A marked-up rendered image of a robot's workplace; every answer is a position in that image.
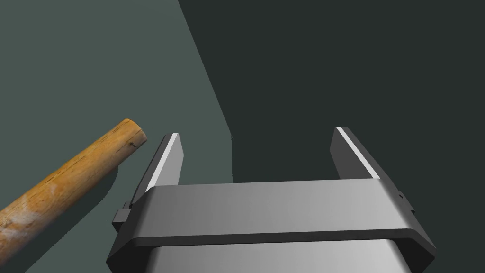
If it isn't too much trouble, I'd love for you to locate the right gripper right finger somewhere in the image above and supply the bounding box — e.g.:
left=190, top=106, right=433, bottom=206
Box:
left=329, top=127, right=393, bottom=182

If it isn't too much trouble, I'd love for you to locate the brown wooden bar handle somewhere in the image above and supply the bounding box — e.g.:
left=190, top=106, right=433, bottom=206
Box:
left=0, top=118, right=148, bottom=267

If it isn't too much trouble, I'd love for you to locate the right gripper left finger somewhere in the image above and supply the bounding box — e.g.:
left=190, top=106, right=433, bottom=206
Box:
left=130, top=132, right=185, bottom=209

